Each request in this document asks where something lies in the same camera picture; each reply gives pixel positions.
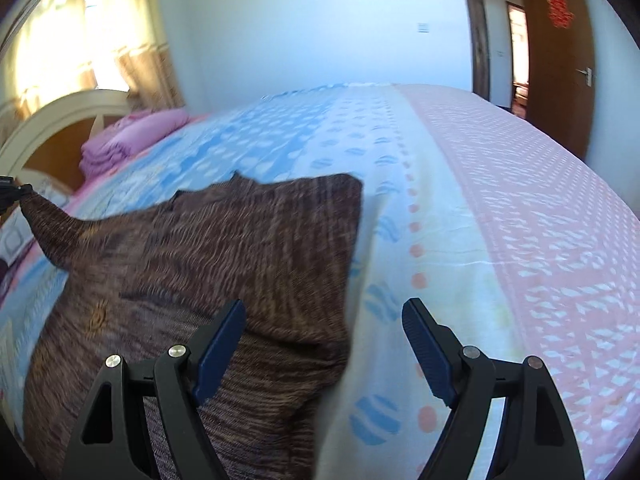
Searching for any brown knitted sweater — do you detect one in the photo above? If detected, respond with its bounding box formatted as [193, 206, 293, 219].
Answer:
[20, 174, 362, 479]

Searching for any cream wooden headboard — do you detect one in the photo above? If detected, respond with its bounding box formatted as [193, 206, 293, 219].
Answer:
[1, 89, 131, 192]

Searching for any folded purple blanket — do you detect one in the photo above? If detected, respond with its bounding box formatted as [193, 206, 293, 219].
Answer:
[79, 108, 190, 179]

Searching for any beige patterned curtain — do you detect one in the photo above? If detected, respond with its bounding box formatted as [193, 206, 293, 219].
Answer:
[1, 0, 184, 115]

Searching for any blue pink patterned bed sheet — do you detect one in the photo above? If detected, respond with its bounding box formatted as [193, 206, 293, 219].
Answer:
[1, 84, 639, 479]

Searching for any brown wooden door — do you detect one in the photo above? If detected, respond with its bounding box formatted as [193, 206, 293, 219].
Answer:
[523, 0, 596, 159]

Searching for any red double happiness decoration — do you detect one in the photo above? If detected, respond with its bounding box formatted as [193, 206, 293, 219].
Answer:
[547, 0, 575, 29]

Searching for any silver door handle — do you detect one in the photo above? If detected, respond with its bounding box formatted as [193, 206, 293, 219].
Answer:
[576, 67, 593, 88]

